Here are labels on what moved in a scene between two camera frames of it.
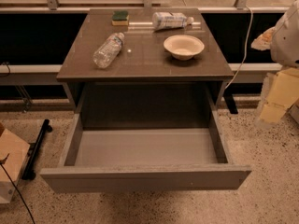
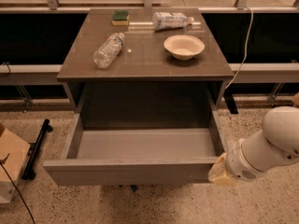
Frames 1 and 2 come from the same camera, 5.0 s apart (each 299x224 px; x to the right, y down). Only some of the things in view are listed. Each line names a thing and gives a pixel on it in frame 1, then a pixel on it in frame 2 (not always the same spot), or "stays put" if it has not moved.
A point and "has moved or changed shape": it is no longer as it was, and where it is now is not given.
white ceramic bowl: [183, 47] stays put
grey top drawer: [111, 160] has moved or changed shape
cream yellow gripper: [287, 42] to [239, 164]
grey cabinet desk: [144, 69] stays put
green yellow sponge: [120, 18] stays put
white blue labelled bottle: [165, 21] stays put
